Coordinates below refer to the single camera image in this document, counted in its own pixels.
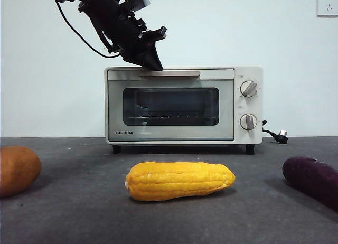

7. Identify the white Toshiba toaster oven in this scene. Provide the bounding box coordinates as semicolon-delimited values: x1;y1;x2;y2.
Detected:
104;66;264;155

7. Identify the white wall socket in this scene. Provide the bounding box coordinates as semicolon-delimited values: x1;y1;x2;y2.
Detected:
316;0;338;17

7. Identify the yellow corn cob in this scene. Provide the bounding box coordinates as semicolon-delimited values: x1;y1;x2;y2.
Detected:
124;161;237;202

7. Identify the glass oven door with handle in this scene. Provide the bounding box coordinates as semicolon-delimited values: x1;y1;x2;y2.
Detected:
107;69;235;142

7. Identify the purple eggplant with green stem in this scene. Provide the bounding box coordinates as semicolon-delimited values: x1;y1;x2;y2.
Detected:
281;156;338;211

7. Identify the black power cable with plug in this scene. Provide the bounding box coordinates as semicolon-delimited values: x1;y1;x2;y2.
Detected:
262;120;289;144

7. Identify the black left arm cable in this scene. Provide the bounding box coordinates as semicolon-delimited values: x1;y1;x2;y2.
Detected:
47;0;122;58

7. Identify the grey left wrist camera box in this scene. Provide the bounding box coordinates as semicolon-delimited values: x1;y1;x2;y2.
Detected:
120;0;151;12

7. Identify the metal wire oven rack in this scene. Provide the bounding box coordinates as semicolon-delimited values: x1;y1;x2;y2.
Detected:
130;114;209;122

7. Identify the brown potato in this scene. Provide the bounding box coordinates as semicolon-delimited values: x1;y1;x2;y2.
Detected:
0;146;42;198

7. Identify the beige oven knob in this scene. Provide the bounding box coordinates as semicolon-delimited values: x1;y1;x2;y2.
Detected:
241;80;259;98
239;113;258;130

